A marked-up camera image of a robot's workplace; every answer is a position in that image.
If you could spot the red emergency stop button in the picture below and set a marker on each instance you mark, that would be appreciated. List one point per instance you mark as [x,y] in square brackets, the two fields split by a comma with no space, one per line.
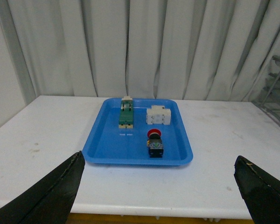
[154,143]

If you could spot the silver mesh tray rack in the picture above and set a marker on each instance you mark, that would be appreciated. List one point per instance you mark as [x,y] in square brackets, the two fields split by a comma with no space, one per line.
[269,100]

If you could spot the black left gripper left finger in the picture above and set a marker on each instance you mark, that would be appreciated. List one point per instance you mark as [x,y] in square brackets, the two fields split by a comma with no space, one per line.
[50,200]

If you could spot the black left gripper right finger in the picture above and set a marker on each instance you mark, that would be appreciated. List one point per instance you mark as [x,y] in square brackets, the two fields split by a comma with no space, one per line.
[259,190]

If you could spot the white curtain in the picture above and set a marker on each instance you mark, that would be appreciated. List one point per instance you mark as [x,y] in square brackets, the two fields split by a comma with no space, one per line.
[178,49]

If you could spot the white relay module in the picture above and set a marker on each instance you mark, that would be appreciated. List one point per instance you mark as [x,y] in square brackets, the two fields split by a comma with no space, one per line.
[158,114]

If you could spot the blue plastic tray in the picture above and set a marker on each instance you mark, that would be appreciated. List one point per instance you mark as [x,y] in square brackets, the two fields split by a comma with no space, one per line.
[109,144]

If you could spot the green terminal block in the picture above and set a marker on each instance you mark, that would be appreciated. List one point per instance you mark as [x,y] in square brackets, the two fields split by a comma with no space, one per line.
[126,113]

